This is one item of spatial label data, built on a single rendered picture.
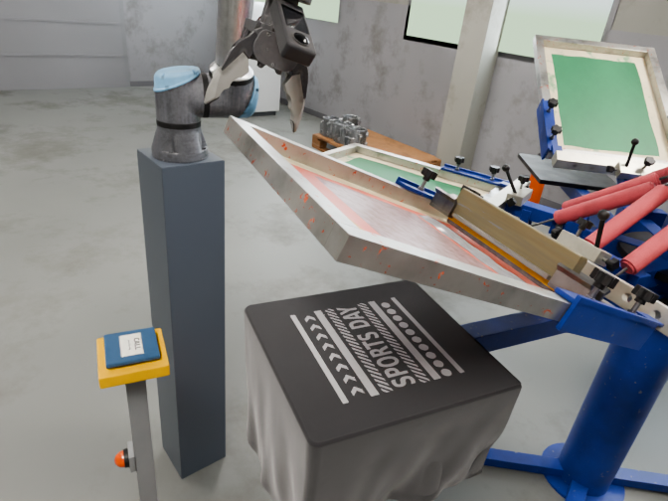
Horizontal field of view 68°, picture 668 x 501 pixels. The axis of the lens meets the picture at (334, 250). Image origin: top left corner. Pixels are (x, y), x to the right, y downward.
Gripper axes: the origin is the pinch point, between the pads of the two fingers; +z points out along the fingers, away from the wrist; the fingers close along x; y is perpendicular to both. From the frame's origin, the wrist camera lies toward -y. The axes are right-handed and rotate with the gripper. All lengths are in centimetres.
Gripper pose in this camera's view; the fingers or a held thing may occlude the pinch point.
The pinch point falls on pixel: (252, 121)
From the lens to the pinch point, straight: 80.4
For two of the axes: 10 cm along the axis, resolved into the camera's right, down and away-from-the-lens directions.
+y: -4.1, -4.6, 7.9
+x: -8.4, -1.5, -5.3
